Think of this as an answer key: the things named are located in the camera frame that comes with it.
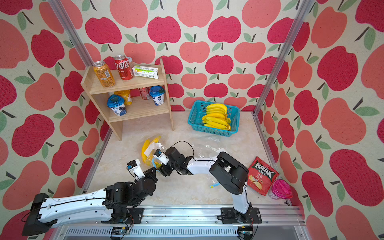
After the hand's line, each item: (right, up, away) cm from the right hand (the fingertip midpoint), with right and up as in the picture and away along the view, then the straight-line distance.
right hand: (160, 167), depth 87 cm
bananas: (-10, +13, +4) cm, 17 cm away
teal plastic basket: (+24, +38, +31) cm, 55 cm away
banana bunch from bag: (+37, +37, +24) cm, 57 cm away
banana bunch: (+37, +30, +20) cm, 52 cm away
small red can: (-11, +46, +6) cm, 47 cm away
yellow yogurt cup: (-22, +43, +3) cm, 48 cm away
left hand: (+2, +1, -13) cm, 13 cm away
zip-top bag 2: (+29, +12, +1) cm, 31 cm away
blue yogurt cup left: (-24, +37, -4) cm, 45 cm away
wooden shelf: (-16, +36, +10) cm, 41 cm away
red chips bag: (+58, -4, -3) cm, 59 cm away
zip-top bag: (-6, +12, -1) cm, 14 cm away
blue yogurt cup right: (-2, +45, +3) cm, 45 cm away
